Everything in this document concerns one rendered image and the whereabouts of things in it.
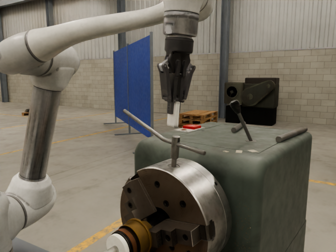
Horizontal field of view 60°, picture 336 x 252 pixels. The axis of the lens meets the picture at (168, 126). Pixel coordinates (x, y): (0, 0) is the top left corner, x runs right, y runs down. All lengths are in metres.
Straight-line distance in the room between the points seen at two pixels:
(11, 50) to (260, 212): 0.85
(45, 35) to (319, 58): 10.07
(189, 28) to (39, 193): 0.87
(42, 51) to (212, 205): 0.65
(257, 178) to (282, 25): 10.28
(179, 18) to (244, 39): 10.52
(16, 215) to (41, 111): 0.39
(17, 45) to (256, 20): 10.52
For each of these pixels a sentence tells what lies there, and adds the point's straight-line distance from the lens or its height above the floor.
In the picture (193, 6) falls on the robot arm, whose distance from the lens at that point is 0.77.
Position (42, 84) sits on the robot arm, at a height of 1.45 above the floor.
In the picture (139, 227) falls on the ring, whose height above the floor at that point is 1.12.
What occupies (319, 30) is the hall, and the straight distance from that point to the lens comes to 10.79.
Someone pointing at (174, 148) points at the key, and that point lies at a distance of 0.78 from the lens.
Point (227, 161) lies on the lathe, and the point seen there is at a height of 1.24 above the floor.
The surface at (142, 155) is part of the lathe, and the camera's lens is 1.03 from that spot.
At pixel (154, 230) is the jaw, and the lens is 0.76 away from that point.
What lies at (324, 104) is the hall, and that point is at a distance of 10.66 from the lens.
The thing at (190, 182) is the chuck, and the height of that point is 1.21.
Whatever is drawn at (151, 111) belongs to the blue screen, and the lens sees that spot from 5.76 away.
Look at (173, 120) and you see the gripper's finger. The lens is 0.80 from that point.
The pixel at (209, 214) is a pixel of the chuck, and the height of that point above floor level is 1.14.
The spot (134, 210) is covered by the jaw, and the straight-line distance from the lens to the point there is 0.78.
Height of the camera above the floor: 1.47
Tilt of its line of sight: 9 degrees down
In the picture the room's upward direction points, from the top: straight up
